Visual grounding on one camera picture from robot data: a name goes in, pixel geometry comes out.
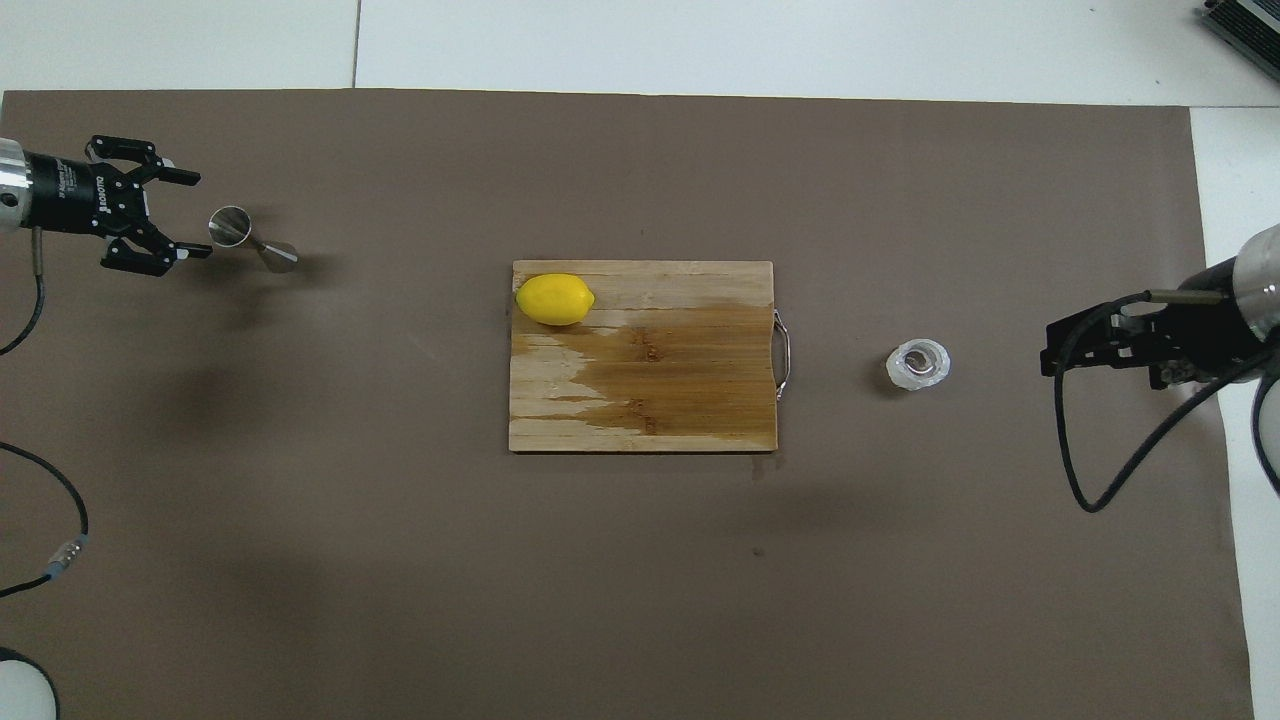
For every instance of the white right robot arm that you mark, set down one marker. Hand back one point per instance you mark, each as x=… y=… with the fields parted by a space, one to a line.
x=1262 y=280

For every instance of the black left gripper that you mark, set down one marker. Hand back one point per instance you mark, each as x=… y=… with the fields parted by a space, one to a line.
x=80 y=195

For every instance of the yellow lemon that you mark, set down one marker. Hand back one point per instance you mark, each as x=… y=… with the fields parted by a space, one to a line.
x=555 y=299

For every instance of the black ribbed metal device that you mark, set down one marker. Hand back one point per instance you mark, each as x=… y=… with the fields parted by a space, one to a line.
x=1250 y=25

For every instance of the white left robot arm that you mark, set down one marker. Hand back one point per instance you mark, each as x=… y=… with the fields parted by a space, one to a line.
x=8 y=180

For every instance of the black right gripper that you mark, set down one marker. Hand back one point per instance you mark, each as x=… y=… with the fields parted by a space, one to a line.
x=1195 y=335

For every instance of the steel double jigger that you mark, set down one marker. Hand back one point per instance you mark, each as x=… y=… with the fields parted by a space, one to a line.
x=232 y=226

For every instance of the brown table mat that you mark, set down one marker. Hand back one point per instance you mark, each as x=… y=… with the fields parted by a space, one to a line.
x=400 y=600

